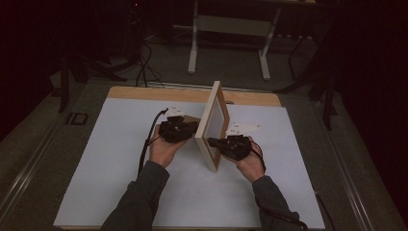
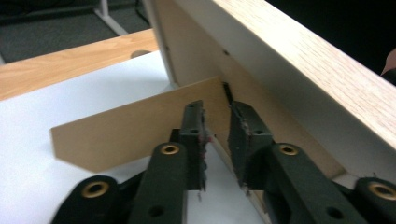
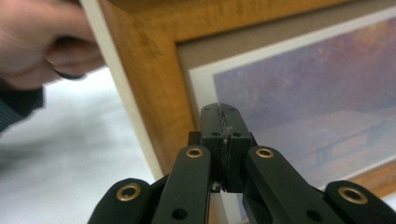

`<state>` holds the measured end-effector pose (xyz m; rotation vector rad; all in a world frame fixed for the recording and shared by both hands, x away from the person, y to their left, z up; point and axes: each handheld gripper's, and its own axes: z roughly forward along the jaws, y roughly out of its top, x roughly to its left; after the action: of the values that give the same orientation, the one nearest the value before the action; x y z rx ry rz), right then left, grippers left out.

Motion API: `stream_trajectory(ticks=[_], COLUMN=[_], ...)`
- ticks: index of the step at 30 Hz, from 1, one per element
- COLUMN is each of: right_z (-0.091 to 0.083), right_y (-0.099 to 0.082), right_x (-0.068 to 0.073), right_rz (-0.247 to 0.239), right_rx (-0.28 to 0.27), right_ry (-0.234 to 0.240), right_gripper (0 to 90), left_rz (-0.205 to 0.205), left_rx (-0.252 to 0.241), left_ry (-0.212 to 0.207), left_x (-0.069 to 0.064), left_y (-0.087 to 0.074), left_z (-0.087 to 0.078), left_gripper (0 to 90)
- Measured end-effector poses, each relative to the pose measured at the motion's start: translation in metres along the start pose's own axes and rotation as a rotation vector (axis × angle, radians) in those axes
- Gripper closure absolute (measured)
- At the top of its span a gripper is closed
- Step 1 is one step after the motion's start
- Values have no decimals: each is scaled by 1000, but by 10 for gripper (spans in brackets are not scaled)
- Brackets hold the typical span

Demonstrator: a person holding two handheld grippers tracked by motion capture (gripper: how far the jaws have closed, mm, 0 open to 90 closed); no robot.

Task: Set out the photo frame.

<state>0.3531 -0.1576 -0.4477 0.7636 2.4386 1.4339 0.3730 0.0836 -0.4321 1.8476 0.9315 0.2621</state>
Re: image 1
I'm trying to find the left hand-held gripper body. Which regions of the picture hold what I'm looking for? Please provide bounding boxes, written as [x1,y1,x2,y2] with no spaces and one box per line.
[158,107,195,144]

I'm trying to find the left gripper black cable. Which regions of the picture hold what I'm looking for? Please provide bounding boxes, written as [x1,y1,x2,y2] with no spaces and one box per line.
[137,108,169,178]

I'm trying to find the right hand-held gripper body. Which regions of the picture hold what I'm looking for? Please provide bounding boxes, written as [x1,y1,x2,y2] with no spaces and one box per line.
[220,122,263,162]

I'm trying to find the wooden picture frame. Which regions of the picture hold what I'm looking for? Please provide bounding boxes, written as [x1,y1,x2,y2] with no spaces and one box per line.
[184,80,231,173]

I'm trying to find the black floor cables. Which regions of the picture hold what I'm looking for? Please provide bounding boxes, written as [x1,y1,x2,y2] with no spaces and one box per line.
[134,41,166,89]

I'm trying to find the black rectangular floor plate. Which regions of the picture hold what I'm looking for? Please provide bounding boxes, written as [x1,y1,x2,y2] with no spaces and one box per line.
[65,112,89,126]

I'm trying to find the white metal table frame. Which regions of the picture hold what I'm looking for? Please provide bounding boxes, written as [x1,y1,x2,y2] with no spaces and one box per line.
[187,0,283,81]

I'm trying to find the black metal stand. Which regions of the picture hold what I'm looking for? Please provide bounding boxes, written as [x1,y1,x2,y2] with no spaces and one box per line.
[57,0,129,114]
[275,0,341,131]

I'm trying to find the white table mat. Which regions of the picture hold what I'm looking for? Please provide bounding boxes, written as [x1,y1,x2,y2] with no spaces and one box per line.
[52,97,326,229]

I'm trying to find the person's right hand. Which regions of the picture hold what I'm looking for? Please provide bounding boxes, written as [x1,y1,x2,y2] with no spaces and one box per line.
[229,136,267,184]

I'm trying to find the person's left hand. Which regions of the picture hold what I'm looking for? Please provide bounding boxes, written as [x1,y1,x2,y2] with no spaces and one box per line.
[148,123,191,168]

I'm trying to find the metal floor rail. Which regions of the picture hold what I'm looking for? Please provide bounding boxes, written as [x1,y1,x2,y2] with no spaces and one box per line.
[312,101,375,231]
[0,121,63,219]

